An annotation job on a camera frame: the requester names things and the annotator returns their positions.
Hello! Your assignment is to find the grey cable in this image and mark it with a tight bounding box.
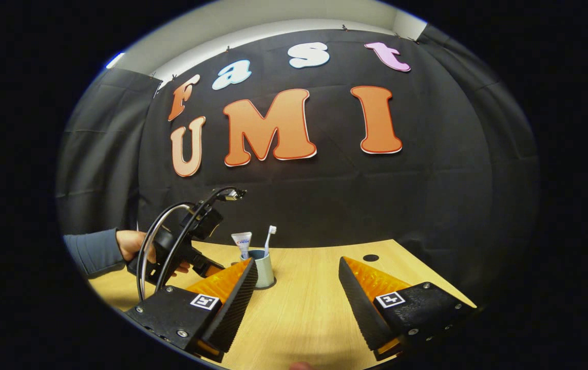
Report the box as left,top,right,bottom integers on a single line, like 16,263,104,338
136,203,194,302

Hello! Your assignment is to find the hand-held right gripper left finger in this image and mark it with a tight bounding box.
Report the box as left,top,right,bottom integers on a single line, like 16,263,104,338
125,257,259,363

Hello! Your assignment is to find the black cable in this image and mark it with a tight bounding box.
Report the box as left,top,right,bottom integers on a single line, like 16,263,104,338
154,187,247,294

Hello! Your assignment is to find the blue-grey cup with wooden handle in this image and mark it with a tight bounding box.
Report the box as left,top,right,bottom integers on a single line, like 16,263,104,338
246,249,276,289

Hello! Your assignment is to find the wooden desktop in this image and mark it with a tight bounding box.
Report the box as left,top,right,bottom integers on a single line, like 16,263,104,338
87,239,478,370

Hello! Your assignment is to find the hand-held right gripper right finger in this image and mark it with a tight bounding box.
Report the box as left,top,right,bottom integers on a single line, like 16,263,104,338
338,256,478,362

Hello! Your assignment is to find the white toothbrush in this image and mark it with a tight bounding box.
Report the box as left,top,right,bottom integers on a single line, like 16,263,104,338
263,225,278,257

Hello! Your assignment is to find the white toothpaste tube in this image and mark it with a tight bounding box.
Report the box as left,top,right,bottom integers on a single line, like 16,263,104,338
231,232,253,260

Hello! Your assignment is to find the black backdrop cloth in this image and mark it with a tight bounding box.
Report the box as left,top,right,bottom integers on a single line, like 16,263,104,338
55,23,540,304

